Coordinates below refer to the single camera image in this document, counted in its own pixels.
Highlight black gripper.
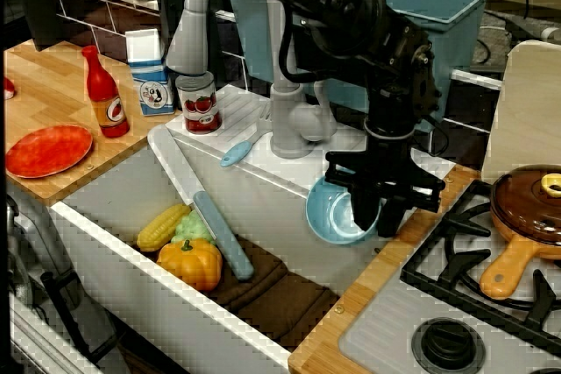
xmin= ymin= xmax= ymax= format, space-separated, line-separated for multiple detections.
xmin=324 ymin=135 xmax=447 ymax=238

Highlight light blue plastic bowl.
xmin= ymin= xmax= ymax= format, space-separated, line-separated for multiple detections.
xmin=305 ymin=174 xmax=387 ymax=246

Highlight black stove grate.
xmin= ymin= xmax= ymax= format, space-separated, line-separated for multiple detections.
xmin=399 ymin=179 xmax=561 ymax=347

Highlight white toy sink unit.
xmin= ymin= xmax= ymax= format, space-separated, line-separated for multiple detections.
xmin=50 ymin=84 xmax=457 ymax=374

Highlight brown quilted cloth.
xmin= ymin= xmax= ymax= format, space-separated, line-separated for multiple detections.
xmin=146 ymin=233 xmax=341 ymax=349

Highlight wooden stove countertop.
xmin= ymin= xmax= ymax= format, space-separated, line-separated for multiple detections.
xmin=287 ymin=163 xmax=561 ymax=374

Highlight brown transparent pan lid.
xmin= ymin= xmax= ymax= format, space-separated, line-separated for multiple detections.
xmin=489 ymin=164 xmax=561 ymax=246

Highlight orange toy pan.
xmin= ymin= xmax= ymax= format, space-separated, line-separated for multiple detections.
xmin=479 ymin=211 xmax=561 ymax=300

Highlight black stove knob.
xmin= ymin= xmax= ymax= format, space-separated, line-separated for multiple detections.
xmin=410 ymin=316 xmax=487 ymax=374

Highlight light wooden board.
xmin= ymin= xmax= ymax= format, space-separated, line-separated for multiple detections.
xmin=480 ymin=39 xmax=561 ymax=185

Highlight large teal plastic tub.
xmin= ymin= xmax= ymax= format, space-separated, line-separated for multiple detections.
xmin=226 ymin=0 xmax=501 ymax=134

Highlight green toy grapes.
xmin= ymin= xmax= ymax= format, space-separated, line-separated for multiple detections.
xmin=174 ymin=210 xmax=216 ymax=244

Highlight orange toy bell pepper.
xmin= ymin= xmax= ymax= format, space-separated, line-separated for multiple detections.
xmin=156 ymin=237 xmax=224 ymax=292

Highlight tomato can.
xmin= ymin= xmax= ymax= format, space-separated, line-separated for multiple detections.
xmin=175 ymin=72 xmax=223 ymax=133

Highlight yellow toy corn cob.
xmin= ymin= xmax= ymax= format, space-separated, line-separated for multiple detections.
xmin=136 ymin=203 xmax=192 ymax=253

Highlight blue white milk carton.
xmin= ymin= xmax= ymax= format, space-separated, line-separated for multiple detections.
xmin=125 ymin=28 xmax=172 ymax=117

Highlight grey toy faucet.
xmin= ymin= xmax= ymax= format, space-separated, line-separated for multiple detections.
xmin=166 ymin=0 xmax=317 ymax=159

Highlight red ketchup bottle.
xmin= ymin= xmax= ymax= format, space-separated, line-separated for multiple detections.
xmin=81 ymin=45 xmax=131 ymax=139

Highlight black clamp bar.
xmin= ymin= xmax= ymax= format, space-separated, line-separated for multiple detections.
xmin=39 ymin=269 xmax=119 ymax=364

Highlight red orange plate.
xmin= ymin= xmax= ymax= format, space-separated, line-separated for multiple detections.
xmin=4 ymin=124 xmax=94 ymax=179

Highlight wooden countertop with herringbone pattern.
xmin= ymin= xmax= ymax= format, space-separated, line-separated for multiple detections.
xmin=4 ymin=39 xmax=185 ymax=207

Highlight silver metal clamp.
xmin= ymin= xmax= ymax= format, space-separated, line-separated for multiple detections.
xmin=4 ymin=193 xmax=35 ymax=305

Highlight grey faucet lever handle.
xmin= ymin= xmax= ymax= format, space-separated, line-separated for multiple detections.
xmin=288 ymin=82 xmax=338 ymax=143

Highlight blue handled toy knife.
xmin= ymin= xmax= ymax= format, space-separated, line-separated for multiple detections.
xmin=192 ymin=190 xmax=255 ymax=282

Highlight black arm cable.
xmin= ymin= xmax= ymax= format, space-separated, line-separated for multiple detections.
xmin=278 ymin=0 xmax=325 ymax=84

